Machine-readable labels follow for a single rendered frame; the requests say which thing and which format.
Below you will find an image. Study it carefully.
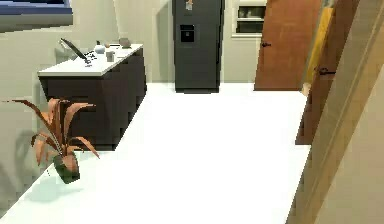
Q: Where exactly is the dark brown kitchen counter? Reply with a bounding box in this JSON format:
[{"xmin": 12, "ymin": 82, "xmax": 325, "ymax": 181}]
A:
[{"xmin": 37, "ymin": 43, "xmax": 148, "ymax": 152}]

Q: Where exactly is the dark grey fridge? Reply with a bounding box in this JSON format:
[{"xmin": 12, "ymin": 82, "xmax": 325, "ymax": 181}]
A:
[{"xmin": 171, "ymin": 0, "xmax": 225, "ymax": 94}]

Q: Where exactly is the white framed window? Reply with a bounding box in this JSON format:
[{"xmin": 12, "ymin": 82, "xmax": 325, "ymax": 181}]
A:
[{"xmin": 231, "ymin": 0, "xmax": 268, "ymax": 39}]

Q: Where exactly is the white round kettle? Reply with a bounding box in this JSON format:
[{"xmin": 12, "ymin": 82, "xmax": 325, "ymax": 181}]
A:
[{"xmin": 94, "ymin": 40, "xmax": 107, "ymax": 55}]

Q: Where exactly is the brown wooden room door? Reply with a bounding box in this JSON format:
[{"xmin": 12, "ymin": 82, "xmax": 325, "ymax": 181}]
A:
[{"xmin": 253, "ymin": 0, "xmax": 324, "ymax": 92}]

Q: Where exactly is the black open laptop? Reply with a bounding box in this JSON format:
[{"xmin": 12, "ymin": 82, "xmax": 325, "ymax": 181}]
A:
[{"xmin": 58, "ymin": 37, "xmax": 98, "ymax": 65}]

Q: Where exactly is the orange leaf house plant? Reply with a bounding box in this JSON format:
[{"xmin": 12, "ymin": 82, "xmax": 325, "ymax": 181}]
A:
[{"xmin": 2, "ymin": 97, "xmax": 101, "ymax": 185}]

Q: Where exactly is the dark brown room door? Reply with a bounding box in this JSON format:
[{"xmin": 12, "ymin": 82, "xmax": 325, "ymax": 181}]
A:
[{"xmin": 295, "ymin": 0, "xmax": 361, "ymax": 146}]

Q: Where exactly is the blue framed wall picture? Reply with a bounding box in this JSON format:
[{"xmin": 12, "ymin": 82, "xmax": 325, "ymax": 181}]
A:
[{"xmin": 0, "ymin": 0, "xmax": 74, "ymax": 16}]

